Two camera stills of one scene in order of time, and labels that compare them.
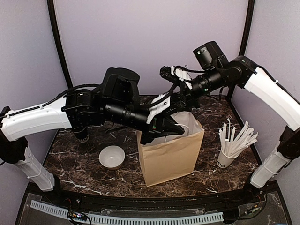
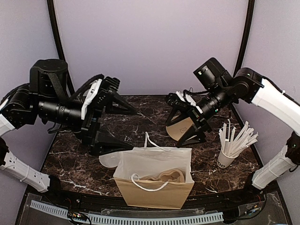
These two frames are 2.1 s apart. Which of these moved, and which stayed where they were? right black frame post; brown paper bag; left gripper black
Moved: left gripper black; brown paper bag
Stayed: right black frame post
